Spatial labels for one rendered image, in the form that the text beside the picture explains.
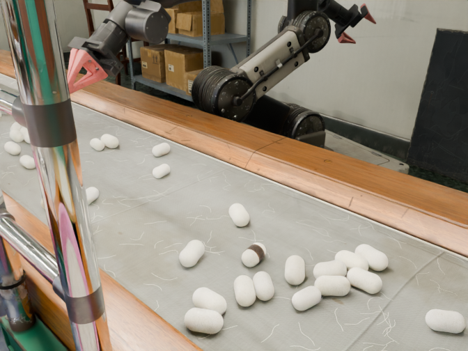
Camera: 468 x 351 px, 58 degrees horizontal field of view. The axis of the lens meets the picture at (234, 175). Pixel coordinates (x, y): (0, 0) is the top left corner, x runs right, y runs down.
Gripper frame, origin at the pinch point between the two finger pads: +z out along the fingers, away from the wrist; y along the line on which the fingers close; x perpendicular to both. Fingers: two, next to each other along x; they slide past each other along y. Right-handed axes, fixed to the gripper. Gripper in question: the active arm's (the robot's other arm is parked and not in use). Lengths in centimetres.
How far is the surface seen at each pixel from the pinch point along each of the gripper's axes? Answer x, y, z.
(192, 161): 10.0, 27.2, 0.9
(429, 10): 129, -9, -159
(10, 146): -3.6, 3.6, 14.9
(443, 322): 2, 70, 8
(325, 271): 1, 59, 9
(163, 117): 12.1, 11.9, -5.6
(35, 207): -5.4, 23.1, 19.9
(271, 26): 150, -119, -156
